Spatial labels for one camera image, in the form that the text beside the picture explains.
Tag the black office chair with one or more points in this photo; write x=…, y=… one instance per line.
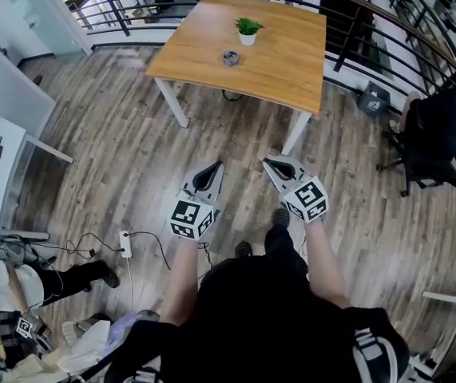
x=411, y=162

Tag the white desk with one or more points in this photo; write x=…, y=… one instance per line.
x=0, y=174

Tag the blue patterned roll of tape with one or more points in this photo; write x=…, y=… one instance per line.
x=231, y=58

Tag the dark bin with white label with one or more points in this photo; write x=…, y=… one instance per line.
x=373, y=99

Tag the black metal railing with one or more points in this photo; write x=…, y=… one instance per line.
x=355, y=26

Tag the wooden table with white legs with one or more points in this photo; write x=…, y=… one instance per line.
x=251, y=66

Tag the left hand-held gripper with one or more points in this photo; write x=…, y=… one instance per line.
x=191, y=218

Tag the person's left black shoe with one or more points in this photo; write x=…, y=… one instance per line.
x=243, y=249

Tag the person's left forearm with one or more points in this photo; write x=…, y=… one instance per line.
x=181, y=277

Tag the white cloth bag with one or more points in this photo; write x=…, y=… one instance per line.
x=86, y=343

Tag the person's right forearm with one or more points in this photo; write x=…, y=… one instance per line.
x=325, y=261

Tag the green plant in white pot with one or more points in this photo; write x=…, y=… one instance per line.
x=248, y=30

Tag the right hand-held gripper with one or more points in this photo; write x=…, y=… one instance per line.
x=306, y=200

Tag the white power strip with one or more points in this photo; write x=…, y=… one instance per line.
x=125, y=244

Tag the person's black clothed body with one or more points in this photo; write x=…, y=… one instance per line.
x=263, y=313

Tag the person's right black shoe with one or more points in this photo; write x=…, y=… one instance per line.
x=280, y=217

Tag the person's black shoe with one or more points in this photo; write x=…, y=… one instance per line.
x=243, y=249
x=280, y=217

